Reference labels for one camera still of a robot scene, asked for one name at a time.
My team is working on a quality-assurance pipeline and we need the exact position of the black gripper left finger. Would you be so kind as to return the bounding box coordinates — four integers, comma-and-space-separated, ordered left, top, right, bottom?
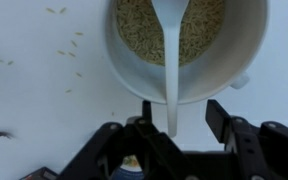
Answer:
58, 99, 199, 180

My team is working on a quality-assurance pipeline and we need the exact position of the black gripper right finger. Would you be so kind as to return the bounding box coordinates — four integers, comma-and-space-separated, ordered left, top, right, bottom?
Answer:
205, 98, 288, 180

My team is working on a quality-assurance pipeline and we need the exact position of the white plastic spoon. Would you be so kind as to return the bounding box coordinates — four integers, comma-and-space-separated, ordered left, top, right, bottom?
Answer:
150, 0, 191, 139

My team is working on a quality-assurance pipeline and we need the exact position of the blue soup box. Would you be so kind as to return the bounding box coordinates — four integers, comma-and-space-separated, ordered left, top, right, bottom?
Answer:
112, 154, 146, 180

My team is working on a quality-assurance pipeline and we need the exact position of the dark candy box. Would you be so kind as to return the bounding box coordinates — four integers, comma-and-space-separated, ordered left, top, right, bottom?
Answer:
18, 166, 59, 180

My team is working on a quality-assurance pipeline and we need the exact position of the uncooked rice filling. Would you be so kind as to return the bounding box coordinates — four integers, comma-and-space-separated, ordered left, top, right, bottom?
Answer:
115, 0, 226, 67

